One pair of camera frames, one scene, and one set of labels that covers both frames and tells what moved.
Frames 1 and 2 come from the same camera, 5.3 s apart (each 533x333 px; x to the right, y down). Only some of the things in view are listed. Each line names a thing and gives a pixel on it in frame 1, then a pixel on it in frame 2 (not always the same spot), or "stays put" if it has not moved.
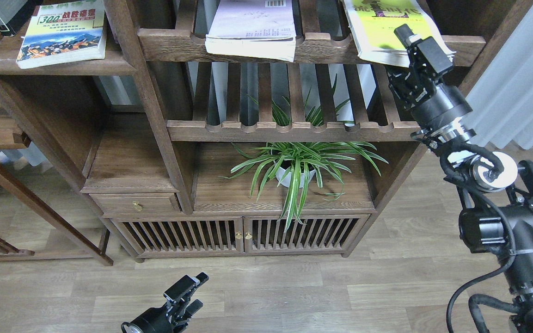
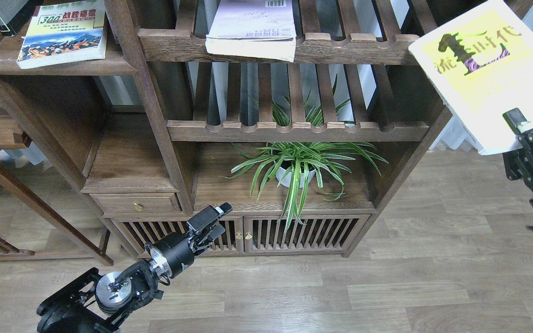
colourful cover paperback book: [63, 33] stays put
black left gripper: [174, 319] → [172, 254]
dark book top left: [8, 16] stays put
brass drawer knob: [137, 206] stays put
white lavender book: [263, 28] stays put
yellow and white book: [373, 23] → [491, 62]
